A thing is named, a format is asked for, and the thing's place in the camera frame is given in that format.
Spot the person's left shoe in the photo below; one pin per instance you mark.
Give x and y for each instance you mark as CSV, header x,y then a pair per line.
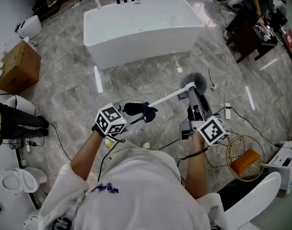
x,y
109,143

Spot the black machine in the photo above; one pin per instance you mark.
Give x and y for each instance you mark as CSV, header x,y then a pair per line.
x,y
278,19

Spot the purple cloth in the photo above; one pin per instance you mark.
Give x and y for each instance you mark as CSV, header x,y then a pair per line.
x,y
183,96

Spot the white paper roll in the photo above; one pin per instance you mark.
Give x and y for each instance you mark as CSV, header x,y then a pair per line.
x,y
1,65
0,74

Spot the person's right forearm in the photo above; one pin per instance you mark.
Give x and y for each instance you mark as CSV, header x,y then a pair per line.
x,y
196,176

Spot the white display platform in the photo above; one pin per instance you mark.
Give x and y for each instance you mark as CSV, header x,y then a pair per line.
x,y
14,212

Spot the white curved chair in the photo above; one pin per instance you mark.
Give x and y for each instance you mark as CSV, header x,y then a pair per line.
x,y
256,200

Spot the grey white toilet brush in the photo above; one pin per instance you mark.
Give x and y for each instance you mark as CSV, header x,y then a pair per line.
x,y
196,79

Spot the person's right hand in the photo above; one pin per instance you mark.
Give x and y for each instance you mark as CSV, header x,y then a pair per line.
x,y
196,141

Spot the white bottle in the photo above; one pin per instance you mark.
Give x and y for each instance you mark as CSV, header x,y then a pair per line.
x,y
97,3

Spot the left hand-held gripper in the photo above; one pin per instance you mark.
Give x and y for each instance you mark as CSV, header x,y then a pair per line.
x,y
110,120

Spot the person's shoe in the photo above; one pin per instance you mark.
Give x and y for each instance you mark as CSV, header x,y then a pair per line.
x,y
109,143
147,144

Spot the dark blue cloth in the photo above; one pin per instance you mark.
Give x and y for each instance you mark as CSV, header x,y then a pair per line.
x,y
149,112

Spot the white paper scrap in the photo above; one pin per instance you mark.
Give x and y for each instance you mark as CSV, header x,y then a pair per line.
x,y
180,69

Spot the brown cardboard box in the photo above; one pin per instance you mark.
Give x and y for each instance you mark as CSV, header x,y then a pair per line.
x,y
19,68

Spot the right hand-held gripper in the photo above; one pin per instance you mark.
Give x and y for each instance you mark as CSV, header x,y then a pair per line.
x,y
214,130

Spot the person's left forearm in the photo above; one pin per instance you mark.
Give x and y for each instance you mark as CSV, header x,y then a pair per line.
x,y
88,152

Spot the white bathtub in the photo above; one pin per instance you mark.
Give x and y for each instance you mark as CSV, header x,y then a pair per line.
x,y
136,39

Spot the person's right shoe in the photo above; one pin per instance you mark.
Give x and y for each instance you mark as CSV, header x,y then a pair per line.
x,y
147,144

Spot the black mat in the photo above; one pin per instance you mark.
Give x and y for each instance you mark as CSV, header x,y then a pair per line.
x,y
232,193

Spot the white power strip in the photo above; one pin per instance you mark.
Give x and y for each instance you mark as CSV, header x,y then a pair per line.
x,y
227,110
27,147
76,5

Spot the dark wooden furniture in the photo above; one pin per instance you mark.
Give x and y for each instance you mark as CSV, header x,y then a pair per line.
x,y
50,6

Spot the dark wooden desk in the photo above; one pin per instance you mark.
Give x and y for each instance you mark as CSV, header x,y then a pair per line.
x,y
246,42

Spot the orange cushion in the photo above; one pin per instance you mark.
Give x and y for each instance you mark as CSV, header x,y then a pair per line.
x,y
245,162

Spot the white shirt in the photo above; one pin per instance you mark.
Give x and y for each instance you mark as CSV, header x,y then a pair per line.
x,y
136,188

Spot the pink box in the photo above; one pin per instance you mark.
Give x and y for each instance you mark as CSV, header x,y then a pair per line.
x,y
290,38

